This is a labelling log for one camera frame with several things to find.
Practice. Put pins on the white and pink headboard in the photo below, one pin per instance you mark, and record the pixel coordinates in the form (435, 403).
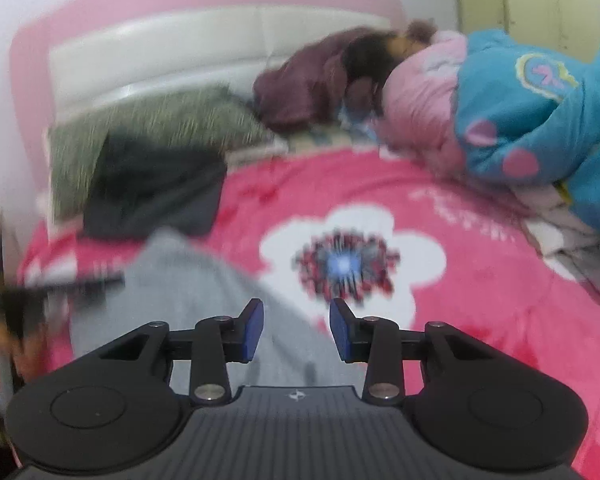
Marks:
(180, 40)

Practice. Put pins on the checked bed sheet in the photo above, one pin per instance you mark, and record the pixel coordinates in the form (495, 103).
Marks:
(325, 137)

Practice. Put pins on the pink floral blanket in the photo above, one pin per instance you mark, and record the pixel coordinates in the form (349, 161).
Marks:
(480, 310)

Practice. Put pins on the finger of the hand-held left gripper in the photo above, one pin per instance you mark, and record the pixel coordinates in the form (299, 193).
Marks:
(80, 290)

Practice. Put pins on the black garment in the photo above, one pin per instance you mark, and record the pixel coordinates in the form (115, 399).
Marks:
(160, 190)

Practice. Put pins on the grey hoodie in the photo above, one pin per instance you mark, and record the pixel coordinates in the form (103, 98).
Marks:
(190, 280)

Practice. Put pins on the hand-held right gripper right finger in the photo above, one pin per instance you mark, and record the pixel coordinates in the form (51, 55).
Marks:
(339, 332)

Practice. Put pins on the white crumpled sheet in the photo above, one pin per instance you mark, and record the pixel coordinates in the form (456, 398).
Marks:
(565, 230)

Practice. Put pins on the pink and blue quilt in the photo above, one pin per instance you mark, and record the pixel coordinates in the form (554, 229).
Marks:
(530, 120)

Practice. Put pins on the maroon fleece garment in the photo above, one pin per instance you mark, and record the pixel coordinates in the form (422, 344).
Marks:
(300, 85)

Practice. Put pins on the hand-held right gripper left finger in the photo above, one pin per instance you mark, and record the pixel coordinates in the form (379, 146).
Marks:
(254, 332)

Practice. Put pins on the pale yellow wardrobe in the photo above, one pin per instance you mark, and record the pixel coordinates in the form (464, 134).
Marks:
(530, 0)

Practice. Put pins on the green leaf-pattern pillow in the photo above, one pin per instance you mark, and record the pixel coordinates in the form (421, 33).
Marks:
(180, 115)

